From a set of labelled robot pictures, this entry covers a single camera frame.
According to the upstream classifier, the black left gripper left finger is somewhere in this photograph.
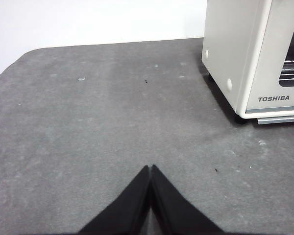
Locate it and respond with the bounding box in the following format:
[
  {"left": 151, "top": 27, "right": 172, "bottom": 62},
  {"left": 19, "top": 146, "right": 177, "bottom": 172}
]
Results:
[{"left": 78, "top": 165, "right": 151, "bottom": 235}]

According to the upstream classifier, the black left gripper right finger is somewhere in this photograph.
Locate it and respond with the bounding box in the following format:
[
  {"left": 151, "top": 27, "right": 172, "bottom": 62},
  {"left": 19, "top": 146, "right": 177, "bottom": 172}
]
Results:
[{"left": 150, "top": 164, "right": 224, "bottom": 235}]

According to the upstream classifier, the glass oven door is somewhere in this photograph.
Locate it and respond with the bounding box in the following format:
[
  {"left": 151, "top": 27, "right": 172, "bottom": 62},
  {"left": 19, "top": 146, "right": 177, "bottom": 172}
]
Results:
[{"left": 245, "top": 0, "right": 294, "bottom": 115}]

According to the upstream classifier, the cream Toshiba toaster oven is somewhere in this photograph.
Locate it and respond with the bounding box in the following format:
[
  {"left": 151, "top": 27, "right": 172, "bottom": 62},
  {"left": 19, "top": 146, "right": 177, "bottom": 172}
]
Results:
[{"left": 201, "top": 0, "right": 294, "bottom": 123}]

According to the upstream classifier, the metal crumb tray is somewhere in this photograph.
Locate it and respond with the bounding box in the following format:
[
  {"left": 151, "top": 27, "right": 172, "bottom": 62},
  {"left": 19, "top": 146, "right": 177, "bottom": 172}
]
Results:
[{"left": 257, "top": 115, "right": 294, "bottom": 125}]

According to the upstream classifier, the wire oven rack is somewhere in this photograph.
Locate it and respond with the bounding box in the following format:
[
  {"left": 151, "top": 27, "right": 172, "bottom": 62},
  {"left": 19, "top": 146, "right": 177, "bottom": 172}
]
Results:
[{"left": 279, "top": 58, "right": 294, "bottom": 81}]

